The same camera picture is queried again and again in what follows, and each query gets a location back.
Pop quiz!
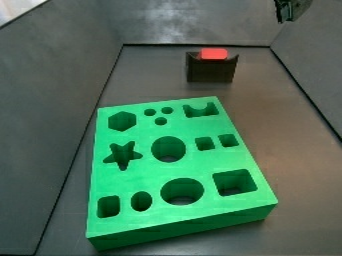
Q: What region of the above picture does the red square-circle block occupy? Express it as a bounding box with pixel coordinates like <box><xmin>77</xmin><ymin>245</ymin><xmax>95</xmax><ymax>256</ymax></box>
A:
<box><xmin>199</xmin><ymin>48</ymin><xmax>228</xmax><ymax>60</ymax></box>

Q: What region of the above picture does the black curved fixture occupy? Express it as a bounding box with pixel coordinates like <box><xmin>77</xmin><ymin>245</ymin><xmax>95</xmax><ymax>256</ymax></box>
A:
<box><xmin>186</xmin><ymin>51</ymin><xmax>239</xmax><ymax>83</ymax></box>

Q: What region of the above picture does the green foam shape board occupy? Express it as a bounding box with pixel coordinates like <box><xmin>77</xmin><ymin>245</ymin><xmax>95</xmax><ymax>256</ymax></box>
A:
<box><xmin>85</xmin><ymin>97</ymin><xmax>278</xmax><ymax>250</ymax></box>

